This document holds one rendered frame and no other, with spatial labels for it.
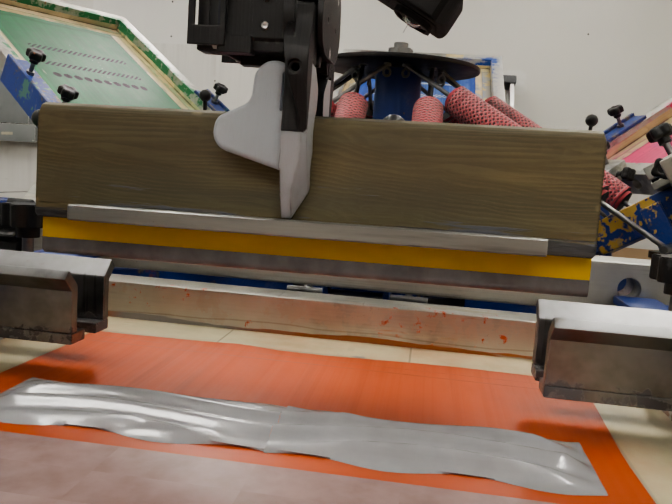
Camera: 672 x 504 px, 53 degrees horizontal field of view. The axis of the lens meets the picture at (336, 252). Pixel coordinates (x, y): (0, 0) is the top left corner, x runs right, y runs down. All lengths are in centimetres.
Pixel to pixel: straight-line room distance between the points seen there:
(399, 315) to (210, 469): 30
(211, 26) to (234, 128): 6
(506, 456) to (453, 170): 17
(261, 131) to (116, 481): 21
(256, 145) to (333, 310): 25
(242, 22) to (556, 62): 432
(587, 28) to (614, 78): 36
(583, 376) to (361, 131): 20
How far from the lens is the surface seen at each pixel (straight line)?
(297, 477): 36
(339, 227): 40
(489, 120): 111
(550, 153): 42
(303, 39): 40
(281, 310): 63
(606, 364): 45
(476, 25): 468
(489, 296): 68
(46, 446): 40
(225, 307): 64
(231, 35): 42
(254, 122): 41
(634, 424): 51
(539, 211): 42
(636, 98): 478
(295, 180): 40
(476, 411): 48
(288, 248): 43
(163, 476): 36
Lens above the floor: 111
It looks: 7 degrees down
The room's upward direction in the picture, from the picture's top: 4 degrees clockwise
